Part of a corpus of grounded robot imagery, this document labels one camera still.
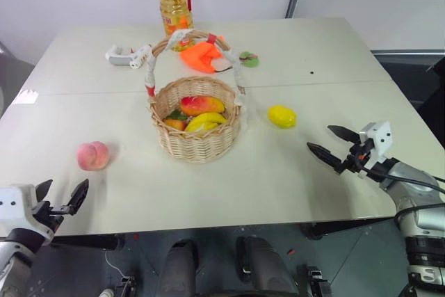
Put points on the white handheld plastic tool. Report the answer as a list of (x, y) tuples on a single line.
[(120, 56)]

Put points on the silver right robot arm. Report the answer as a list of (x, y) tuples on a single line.
[(417, 206)]

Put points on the red yellow mango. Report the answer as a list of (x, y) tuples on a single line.
[(201, 104)]

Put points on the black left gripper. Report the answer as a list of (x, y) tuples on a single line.
[(45, 215)]

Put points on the green pink small toy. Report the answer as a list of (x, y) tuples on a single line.
[(251, 60)]

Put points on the yellow cooking oil bottle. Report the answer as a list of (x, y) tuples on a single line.
[(174, 5)]

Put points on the green leaf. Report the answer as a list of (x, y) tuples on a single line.
[(176, 114)]

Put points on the dark cabinet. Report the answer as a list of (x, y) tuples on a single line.
[(413, 78)]

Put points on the bright orange crumpled cloth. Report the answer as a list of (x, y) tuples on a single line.
[(200, 56)]

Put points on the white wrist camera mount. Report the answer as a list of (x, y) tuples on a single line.
[(15, 203), (379, 140)]

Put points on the yellow lemon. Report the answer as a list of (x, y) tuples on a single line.
[(282, 117)]

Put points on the dark rounded shape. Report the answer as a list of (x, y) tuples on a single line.
[(267, 269), (179, 269)]

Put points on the pale pink plastic piece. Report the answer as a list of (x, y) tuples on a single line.
[(222, 65)]

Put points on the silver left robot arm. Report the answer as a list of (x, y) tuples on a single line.
[(15, 265)]

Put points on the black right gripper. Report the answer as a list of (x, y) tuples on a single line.
[(358, 158)]

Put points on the small red yellow apple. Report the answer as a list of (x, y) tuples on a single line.
[(175, 124)]

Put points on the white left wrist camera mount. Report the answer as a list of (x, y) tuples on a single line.
[(15, 203)]

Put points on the yellow banana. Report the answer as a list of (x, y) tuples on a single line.
[(205, 121)]

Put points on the pink peach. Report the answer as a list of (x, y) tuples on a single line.
[(92, 156)]

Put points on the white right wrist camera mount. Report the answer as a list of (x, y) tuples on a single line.
[(379, 140)]

